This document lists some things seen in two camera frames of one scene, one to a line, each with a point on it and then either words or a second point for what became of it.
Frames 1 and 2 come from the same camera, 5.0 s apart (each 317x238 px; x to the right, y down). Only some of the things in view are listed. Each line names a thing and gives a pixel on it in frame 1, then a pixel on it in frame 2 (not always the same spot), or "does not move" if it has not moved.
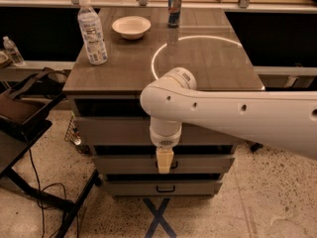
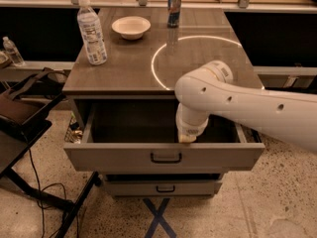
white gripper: x=165 y=139 -> x=189 y=130
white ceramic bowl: x=132 y=27 does not move
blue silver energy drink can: x=173 y=9 does not move
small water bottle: x=13 y=52 does not move
